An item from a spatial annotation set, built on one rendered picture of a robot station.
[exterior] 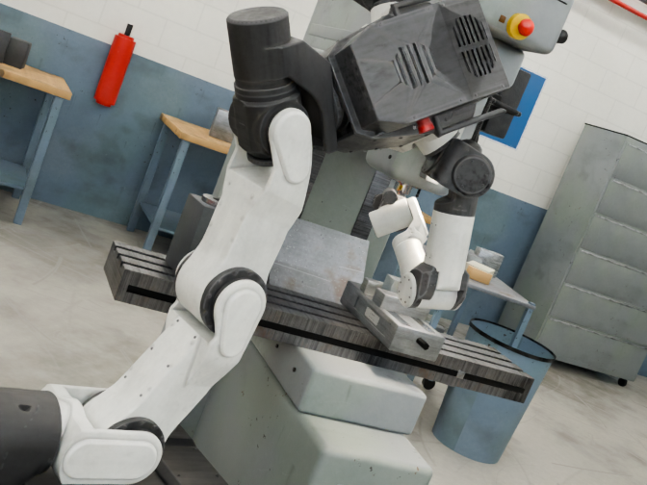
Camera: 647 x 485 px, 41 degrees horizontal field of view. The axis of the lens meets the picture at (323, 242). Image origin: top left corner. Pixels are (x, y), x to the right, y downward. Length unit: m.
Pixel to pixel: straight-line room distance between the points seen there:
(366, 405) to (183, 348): 0.66
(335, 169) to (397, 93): 1.04
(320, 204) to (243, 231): 1.03
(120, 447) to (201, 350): 0.23
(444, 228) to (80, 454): 0.85
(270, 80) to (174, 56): 4.81
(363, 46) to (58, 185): 4.93
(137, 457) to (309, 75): 0.78
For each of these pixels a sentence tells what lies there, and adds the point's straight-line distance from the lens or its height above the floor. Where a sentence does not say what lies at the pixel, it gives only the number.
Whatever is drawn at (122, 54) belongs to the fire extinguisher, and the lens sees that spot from 6.17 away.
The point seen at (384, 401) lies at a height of 0.78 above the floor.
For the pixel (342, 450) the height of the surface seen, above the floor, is 0.70.
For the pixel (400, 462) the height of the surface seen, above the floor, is 0.70.
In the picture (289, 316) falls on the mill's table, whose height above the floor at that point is 0.90.
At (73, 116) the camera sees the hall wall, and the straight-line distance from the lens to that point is 6.33.
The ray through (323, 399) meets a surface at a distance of 2.17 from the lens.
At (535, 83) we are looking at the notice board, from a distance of 7.54.
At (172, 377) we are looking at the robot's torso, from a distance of 1.72.
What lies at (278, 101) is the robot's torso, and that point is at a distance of 1.60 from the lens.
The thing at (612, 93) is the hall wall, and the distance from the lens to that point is 8.02.
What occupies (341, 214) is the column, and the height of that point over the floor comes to 1.12.
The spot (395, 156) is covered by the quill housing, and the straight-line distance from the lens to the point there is 2.22.
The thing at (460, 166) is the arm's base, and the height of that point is 1.41.
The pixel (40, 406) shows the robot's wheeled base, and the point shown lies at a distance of 1.66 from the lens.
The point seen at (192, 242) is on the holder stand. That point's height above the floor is 1.00.
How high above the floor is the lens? 1.46
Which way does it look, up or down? 9 degrees down
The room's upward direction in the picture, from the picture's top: 22 degrees clockwise
